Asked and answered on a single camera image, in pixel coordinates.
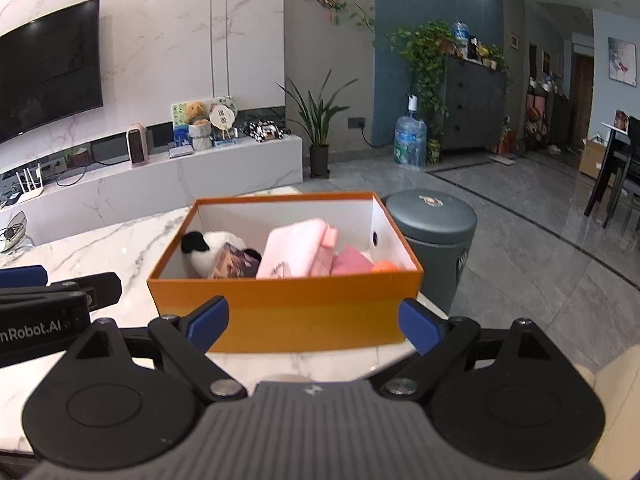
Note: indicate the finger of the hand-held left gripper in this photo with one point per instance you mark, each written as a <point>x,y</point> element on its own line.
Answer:
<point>100,287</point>
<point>22,276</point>

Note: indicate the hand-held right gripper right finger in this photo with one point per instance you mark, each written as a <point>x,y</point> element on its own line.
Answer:
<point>420,324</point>

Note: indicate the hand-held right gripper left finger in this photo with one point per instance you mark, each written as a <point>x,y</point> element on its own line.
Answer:
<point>207,322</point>

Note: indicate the dark card box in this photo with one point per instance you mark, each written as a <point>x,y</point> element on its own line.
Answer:
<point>235,262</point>

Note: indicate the orange plush carrot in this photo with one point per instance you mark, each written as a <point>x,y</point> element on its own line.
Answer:
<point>385,266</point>

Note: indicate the white and black plush panda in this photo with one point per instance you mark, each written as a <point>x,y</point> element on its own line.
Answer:
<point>210,247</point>

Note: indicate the pink card holder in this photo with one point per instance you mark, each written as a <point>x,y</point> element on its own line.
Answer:
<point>352,262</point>

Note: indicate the orange cardboard box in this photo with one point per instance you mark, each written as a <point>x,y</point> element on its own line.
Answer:
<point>300,310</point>

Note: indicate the pink zip pouch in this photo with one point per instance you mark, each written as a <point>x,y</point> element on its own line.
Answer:
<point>295,250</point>

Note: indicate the white router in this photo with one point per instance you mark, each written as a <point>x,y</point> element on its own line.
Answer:
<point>31,192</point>

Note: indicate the grey round trash can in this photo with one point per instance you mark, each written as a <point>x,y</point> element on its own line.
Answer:
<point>435,240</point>

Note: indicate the white marble television cabinet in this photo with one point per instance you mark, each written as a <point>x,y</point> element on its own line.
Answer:
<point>150,195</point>

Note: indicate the pink space heater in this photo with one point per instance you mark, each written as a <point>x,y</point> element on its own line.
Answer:
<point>138,146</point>

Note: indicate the small yellow jar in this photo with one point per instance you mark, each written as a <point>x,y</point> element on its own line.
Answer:
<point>433,152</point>

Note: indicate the wooden floor board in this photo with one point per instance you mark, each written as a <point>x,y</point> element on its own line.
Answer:
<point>502,159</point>

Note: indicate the blue water jug with pump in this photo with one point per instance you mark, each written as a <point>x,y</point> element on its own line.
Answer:
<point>410,140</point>

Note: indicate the green painted picture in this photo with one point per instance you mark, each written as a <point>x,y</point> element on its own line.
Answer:
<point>177,120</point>

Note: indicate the tan teddy bear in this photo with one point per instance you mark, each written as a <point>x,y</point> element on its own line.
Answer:
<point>195,112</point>

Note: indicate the black flat television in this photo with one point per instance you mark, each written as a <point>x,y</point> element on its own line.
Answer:
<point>45,70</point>

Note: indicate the round paper fan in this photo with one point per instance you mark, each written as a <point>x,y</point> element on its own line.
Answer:
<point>222,115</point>

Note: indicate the beige upholstered chair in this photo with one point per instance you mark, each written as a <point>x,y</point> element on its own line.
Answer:
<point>615,400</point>

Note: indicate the long-leaf potted plant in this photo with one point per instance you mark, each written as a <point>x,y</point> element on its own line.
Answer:
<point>319,130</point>

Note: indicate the dark grey cabinet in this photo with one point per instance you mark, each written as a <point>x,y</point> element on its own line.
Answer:
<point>475,105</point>

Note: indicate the brown cardboard carton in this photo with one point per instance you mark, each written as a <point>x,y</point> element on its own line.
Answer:
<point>592,160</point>

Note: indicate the dark dining table and chairs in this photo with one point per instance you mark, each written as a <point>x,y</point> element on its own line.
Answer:
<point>620,170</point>

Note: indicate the hanging ivy plant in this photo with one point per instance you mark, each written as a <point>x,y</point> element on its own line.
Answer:
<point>425,55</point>

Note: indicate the blue bottle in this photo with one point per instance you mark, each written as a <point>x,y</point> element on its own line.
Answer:
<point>460,34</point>

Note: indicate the wall outlet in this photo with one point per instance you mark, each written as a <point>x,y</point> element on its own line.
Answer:
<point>356,122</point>

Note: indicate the blue wall painting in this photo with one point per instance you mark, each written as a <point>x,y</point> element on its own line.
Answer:
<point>622,60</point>

